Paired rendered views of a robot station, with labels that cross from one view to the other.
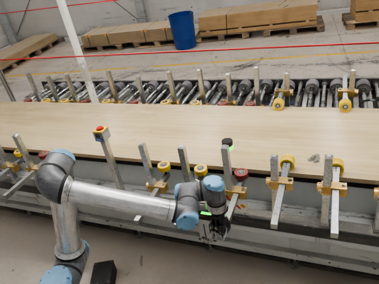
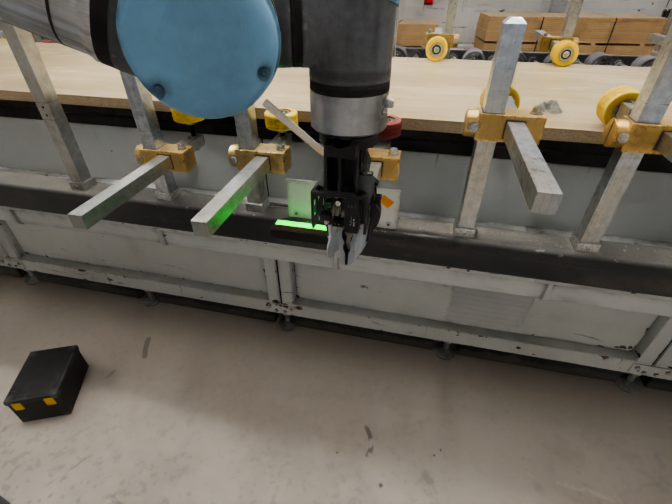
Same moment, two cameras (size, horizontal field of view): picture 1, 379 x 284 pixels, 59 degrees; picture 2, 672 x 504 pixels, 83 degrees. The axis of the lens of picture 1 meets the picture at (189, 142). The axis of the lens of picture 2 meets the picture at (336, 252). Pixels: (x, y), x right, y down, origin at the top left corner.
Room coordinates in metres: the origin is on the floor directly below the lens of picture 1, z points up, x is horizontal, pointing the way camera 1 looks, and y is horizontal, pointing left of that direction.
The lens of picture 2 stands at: (0.71, 0.05, 1.18)
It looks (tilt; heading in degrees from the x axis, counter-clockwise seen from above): 37 degrees down; 347
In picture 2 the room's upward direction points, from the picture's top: straight up
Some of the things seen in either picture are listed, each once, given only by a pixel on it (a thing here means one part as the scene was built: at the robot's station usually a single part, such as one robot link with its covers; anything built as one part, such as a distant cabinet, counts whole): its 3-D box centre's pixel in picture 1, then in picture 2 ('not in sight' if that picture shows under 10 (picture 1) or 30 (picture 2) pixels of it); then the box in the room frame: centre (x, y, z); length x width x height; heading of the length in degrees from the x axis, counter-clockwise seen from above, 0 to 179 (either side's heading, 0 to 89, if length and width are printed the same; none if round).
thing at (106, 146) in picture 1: (113, 168); (46, 101); (1.79, 0.51, 0.93); 0.05 x 0.04 x 0.45; 64
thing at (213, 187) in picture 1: (214, 190); (348, 24); (1.15, -0.07, 1.13); 0.10 x 0.09 x 0.12; 84
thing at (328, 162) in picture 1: (326, 194); (625, 157); (1.23, -0.62, 0.90); 0.03 x 0.03 x 0.48; 64
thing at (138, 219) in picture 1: (153, 196); (150, 172); (1.58, 0.28, 0.81); 0.43 x 0.03 x 0.04; 154
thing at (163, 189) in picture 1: (156, 186); (165, 156); (1.66, 0.25, 0.81); 0.13 x 0.06 x 0.05; 64
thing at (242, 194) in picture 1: (234, 191); (368, 162); (1.44, -0.20, 0.85); 0.13 x 0.06 x 0.05; 64
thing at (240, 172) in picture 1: (241, 178); (382, 141); (1.53, -0.26, 0.85); 0.08 x 0.08 x 0.11
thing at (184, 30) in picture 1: (183, 30); not in sight; (7.39, -0.33, 0.36); 0.59 x 0.57 x 0.73; 159
